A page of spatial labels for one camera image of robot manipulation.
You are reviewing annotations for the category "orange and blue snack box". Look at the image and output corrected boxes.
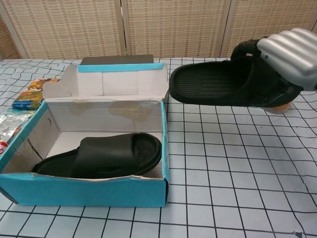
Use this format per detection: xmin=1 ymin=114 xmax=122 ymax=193
xmin=11 ymin=78 xmax=60 ymax=110

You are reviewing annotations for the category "woven folding screen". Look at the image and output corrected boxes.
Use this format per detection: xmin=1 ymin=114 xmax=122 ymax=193
xmin=0 ymin=0 xmax=317 ymax=60

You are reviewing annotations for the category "teal cardboard shoe box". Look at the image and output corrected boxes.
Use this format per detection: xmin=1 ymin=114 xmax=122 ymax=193
xmin=0 ymin=62 xmax=170 ymax=207

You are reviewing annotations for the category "black slide sandal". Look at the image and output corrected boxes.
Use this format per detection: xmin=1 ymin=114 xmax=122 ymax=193
xmin=169 ymin=56 xmax=304 ymax=109
xmin=31 ymin=132 xmax=163 ymax=179

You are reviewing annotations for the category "clear tub of rubber bands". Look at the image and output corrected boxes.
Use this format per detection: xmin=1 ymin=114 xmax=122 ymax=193
xmin=266 ymin=99 xmax=294 ymax=115

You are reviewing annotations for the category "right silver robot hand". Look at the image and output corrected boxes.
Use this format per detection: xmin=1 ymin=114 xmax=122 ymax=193
xmin=230 ymin=27 xmax=317 ymax=91

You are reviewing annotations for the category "silver and teal snack bag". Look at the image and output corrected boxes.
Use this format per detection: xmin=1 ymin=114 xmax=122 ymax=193
xmin=0 ymin=110 xmax=38 ymax=157

